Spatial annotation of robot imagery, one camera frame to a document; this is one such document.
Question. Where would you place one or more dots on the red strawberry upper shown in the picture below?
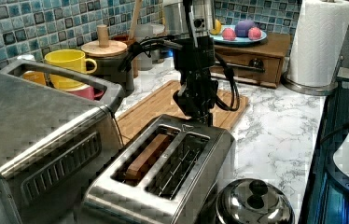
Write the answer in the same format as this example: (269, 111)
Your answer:
(228, 34)

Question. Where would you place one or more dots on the stainless steel toaster oven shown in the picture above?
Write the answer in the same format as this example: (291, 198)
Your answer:
(52, 143)

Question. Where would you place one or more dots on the steel paper towel holder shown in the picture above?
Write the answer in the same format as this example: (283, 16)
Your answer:
(314, 91)

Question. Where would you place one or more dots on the amber bottle white cap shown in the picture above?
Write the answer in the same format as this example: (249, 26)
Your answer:
(37, 77)

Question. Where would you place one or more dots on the shiny steel kettle lid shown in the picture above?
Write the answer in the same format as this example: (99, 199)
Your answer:
(252, 201)

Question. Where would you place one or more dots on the yellow mug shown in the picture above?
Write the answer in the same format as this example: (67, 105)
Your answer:
(72, 59)

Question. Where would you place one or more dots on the white paper towel roll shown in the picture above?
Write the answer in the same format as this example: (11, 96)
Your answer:
(320, 32)

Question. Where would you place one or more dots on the red strawberry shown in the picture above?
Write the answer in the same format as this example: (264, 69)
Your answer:
(254, 33)
(228, 34)

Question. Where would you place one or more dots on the wooden drawer box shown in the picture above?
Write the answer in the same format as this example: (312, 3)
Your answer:
(272, 51)

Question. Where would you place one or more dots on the wooden spoon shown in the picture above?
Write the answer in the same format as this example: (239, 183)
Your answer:
(136, 11)

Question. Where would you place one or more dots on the black drawer handle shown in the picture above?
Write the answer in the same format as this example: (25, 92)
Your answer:
(254, 65)

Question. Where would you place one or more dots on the light blue plate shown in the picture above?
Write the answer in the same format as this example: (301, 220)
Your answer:
(238, 41)

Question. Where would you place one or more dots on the red strawberry lower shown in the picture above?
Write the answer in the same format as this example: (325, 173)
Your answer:
(254, 33)

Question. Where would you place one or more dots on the canister with wooden lid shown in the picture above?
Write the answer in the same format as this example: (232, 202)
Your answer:
(109, 54)

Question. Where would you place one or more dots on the frosted glass jar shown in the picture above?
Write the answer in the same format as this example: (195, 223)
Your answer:
(143, 35)

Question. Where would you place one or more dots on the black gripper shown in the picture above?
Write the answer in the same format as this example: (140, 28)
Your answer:
(197, 93)

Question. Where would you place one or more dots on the wooden cutting board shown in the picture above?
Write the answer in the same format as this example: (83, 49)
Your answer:
(160, 101)

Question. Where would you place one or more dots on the brown toast slice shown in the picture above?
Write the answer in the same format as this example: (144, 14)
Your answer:
(147, 158)

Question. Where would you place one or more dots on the purple toy fruit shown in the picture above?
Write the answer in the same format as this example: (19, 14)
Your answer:
(242, 28)

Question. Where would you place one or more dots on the stainless steel two-slot toaster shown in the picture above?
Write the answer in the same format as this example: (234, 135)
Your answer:
(174, 188)

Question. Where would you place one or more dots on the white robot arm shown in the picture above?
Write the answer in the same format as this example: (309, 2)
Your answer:
(189, 21)

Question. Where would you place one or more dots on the pink mug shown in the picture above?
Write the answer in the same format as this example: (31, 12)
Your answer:
(87, 92)

